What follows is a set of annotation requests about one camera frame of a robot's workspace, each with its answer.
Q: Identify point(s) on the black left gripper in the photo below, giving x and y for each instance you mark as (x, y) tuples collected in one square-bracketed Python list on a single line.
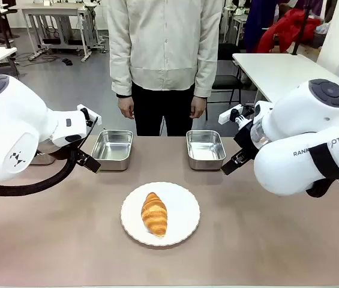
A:
[(80, 156)]

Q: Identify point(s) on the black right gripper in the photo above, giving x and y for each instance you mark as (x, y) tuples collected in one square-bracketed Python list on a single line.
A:
[(245, 138)]

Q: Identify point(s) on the person's right forearm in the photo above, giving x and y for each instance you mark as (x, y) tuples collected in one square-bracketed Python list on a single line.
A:
[(121, 69)]

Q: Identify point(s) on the person's left forearm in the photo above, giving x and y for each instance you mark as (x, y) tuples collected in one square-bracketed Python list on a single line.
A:
[(205, 72)]

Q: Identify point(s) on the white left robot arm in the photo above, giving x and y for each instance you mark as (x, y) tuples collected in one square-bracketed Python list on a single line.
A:
[(7, 120)]

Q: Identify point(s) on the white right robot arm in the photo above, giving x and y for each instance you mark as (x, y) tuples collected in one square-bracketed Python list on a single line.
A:
[(292, 120)]

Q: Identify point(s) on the rectangular steel container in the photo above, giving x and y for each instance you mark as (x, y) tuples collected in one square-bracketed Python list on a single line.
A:
[(112, 148), (44, 159), (205, 148)]

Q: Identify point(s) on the person's right hand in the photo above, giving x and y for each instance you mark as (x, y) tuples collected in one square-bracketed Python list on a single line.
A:
[(126, 108)]

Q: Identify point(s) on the person's left hand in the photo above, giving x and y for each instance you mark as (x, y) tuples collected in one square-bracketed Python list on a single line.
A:
[(198, 107)]

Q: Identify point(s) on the white scalloped plate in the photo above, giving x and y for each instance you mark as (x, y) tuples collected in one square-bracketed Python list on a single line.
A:
[(184, 216)]

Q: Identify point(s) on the black wristband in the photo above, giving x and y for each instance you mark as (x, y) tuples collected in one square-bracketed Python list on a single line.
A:
[(123, 96)]

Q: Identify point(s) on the golden croissant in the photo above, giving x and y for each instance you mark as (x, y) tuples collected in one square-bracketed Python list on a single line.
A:
[(154, 214)]

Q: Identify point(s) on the black folding chair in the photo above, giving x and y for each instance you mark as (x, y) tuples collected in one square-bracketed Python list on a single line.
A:
[(227, 81)]

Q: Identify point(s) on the person's black trousers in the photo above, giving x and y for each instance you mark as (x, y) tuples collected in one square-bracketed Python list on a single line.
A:
[(163, 114)]

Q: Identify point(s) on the large white side table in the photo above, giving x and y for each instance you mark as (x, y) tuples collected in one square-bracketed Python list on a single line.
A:
[(277, 72)]

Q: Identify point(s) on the black floor power strip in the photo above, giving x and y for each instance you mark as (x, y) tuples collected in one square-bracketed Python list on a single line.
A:
[(67, 61)]

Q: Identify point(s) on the person's cream shirt torso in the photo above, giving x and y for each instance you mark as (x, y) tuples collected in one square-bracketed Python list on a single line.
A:
[(163, 45)]

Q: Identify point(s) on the purple garment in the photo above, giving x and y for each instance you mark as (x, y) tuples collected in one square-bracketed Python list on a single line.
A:
[(256, 24)]

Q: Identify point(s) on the red jacket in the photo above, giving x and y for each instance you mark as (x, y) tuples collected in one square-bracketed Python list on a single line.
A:
[(286, 30)]

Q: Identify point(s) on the grey background workbench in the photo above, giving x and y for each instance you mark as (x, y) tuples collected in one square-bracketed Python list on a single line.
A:
[(55, 12)]

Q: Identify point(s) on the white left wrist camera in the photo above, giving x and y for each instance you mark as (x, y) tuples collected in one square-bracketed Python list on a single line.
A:
[(94, 117)]

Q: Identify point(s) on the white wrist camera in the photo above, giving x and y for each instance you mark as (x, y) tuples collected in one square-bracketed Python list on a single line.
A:
[(226, 115), (94, 117)]

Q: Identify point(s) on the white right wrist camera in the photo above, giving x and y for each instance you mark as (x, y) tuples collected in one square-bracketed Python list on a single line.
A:
[(226, 115)]

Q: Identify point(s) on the black camera pole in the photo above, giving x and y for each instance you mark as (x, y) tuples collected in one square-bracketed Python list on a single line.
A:
[(301, 27)]

